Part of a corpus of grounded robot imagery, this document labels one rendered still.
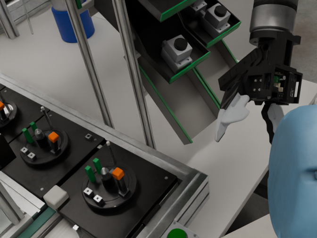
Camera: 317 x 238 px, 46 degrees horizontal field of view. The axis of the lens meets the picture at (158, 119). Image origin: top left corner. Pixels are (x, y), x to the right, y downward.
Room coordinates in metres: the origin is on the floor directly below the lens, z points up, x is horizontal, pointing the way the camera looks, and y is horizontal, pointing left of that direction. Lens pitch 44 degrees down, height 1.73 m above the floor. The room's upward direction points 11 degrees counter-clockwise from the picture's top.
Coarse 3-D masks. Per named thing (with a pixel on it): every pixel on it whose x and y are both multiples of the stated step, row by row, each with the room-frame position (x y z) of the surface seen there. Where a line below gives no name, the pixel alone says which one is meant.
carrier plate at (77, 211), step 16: (112, 144) 0.73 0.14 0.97; (128, 160) 0.66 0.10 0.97; (144, 160) 0.65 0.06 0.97; (80, 176) 0.64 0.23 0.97; (144, 176) 0.60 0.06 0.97; (160, 176) 0.59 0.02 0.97; (176, 176) 0.58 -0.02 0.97; (80, 192) 0.59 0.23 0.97; (144, 192) 0.55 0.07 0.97; (160, 192) 0.54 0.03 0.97; (64, 208) 0.55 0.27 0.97; (80, 208) 0.54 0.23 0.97; (128, 208) 0.51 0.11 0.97; (144, 208) 0.51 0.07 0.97; (80, 224) 0.49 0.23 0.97; (96, 224) 0.49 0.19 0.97; (112, 224) 0.48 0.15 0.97; (128, 224) 0.47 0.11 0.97
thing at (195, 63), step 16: (96, 0) 0.87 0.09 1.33; (128, 0) 0.91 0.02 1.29; (112, 16) 0.82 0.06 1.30; (128, 16) 0.86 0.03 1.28; (144, 16) 0.86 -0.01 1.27; (176, 16) 0.83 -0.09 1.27; (144, 32) 0.81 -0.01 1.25; (160, 32) 0.81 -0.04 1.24; (176, 32) 0.82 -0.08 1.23; (144, 48) 0.74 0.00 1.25; (160, 48) 0.77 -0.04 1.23; (192, 48) 0.77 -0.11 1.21; (160, 64) 0.72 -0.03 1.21; (192, 64) 0.71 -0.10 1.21
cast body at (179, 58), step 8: (168, 40) 0.73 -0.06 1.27; (176, 40) 0.71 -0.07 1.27; (184, 40) 0.72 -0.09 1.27; (168, 48) 0.71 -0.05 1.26; (176, 48) 0.70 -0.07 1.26; (184, 48) 0.70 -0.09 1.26; (168, 56) 0.72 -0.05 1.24; (176, 56) 0.69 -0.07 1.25; (184, 56) 0.70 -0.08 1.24; (168, 64) 0.72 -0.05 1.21; (176, 64) 0.69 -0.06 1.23; (184, 64) 0.70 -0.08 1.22; (176, 72) 0.69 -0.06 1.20
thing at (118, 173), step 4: (116, 168) 0.55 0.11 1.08; (108, 172) 0.56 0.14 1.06; (112, 172) 0.54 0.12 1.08; (116, 172) 0.54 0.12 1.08; (120, 172) 0.54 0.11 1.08; (116, 176) 0.53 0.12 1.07; (120, 176) 0.54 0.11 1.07; (120, 180) 0.54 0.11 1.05; (124, 180) 0.54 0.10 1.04; (120, 184) 0.54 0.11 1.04; (124, 184) 0.54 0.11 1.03; (120, 188) 0.54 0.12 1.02; (124, 188) 0.54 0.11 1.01; (124, 192) 0.54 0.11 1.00
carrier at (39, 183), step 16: (48, 112) 0.92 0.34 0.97; (32, 128) 0.80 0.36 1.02; (48, 128) 0.82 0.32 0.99; (64, 128) 0.83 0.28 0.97; (80, 128) 0.82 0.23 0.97; (16, 144) 0.80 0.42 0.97; (32, 144) 0.77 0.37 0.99; (48, 144) 0.75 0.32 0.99; (64, 144) 0.75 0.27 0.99; (80, 144) 0.75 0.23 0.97; (96, 144) 0.74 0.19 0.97; (16, 160) 0.74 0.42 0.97; (32, 160) 0.70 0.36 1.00; (48, 160) 0.70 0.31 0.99; (64, 160) 0.71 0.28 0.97; (80, 160) 0.69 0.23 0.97; (16, 176) 0.68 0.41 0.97; (32, 176) 0.67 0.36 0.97; (48, 176) 0.66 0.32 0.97; (64, 176) 0.65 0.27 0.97; (32, 192) 0.62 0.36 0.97
